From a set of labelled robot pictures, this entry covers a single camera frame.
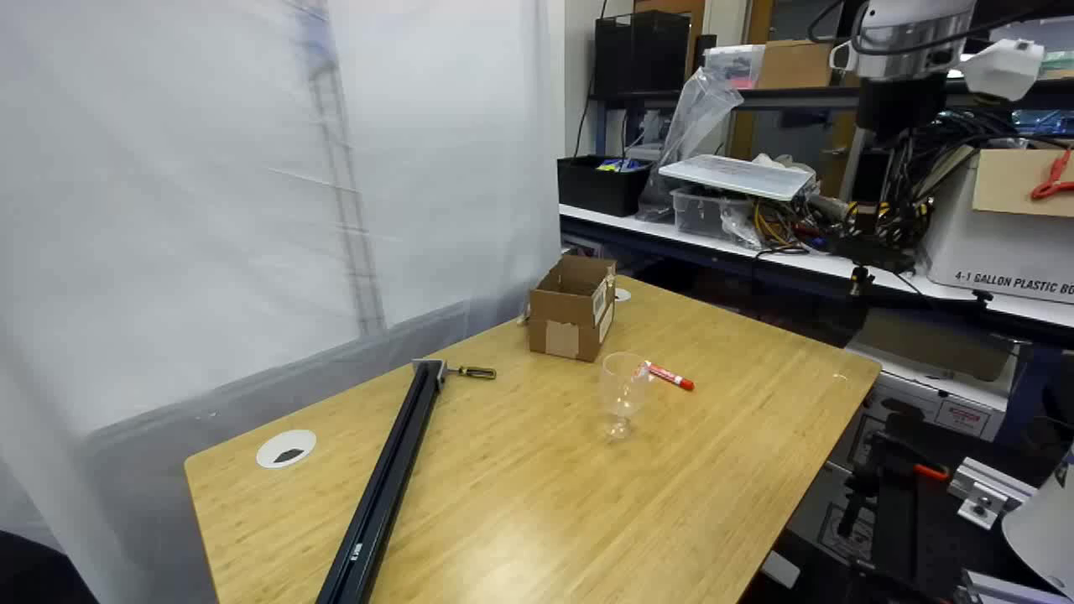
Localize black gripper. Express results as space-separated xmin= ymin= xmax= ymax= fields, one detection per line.
xmin=851 ymin=73 xmax=954 ymax=147

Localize red Expo marker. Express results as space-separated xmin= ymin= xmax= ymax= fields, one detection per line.
xmin=641 ymin=359 xmax=699 ymax=397

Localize clear plastic wine glass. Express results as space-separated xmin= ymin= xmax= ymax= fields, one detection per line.
xmin=595 ymin=348 xmax=659 ymax=446

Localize brown cardboard box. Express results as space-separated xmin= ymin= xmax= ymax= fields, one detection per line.
xmin=753 ymin=35 xmax=837 ymax=95

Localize tan cardboard box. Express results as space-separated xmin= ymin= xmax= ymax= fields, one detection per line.
xmin=970 ymin=147 xmax=1074 ymax=220

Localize large white printed box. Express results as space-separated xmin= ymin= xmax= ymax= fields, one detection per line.
xmin=915 ymin=147 xmax=1074 ymax=304

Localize red clamp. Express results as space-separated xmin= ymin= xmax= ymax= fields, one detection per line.
xmin=1026 ymin=147 xmax=1074 ymax=204

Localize white flat tray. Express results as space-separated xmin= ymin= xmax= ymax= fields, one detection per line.
xmin=654 ymin=149 xmax=819 ymax=204

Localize white workbench shelf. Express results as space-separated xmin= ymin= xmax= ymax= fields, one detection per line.
xmin=557 ymin=200 xmax=1074 ymax=333

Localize clear plastic bag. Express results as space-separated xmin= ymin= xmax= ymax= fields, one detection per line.
xmin=637 ymin=63 xmax=747 ymax=220

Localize clear plastic bin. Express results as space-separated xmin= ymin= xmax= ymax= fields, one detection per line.
xmin=669 ymin=185 xmax=765 ymax=246

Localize black speaker cabinet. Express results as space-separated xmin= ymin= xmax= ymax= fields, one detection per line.
xmin=592 ymin=11 xmax=694 ymax=101

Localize black storage bin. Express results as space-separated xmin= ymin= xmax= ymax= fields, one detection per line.
xmin=554 ymin=149 xmax=654 ymax=218

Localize small open cardboard box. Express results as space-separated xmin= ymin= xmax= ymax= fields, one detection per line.
xmin=525 ymin=252 xmax=622 ymax=362

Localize white round disc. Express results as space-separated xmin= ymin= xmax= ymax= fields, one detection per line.
xmin=1001 ymin=466 xmax=1074 ymax=597

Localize small black metal clip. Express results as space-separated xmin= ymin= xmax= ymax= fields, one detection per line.
xmin=437 ymin=362 xmax=499 ymax=384

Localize white translucent curtain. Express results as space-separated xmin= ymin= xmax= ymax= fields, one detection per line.
xmin=0 ymin=0 xmax=568 ymax=604

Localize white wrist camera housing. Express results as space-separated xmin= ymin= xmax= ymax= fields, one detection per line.
xmin=956 ymin=35 xmax=1046 ymax=104

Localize tangle of coloured wires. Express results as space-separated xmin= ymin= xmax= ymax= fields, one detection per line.
xmin=755 ymin=120 xmax=954 ymax=271

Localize orange handled tool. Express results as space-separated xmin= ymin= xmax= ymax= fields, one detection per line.
xmin=883 ymin=450 xmax=954 ymax=485

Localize aluminium bracket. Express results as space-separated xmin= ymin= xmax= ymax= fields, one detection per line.
xmin=954 ymin=457 xmax=1038 ymax=530

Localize long black rail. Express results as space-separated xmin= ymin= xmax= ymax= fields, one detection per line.
xmin=312 ymin=359 xmax=447 ymax=604

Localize white cable grommet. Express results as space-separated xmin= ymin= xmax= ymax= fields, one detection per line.
xmin=253 ymin=426 xmax=319 ymax=473

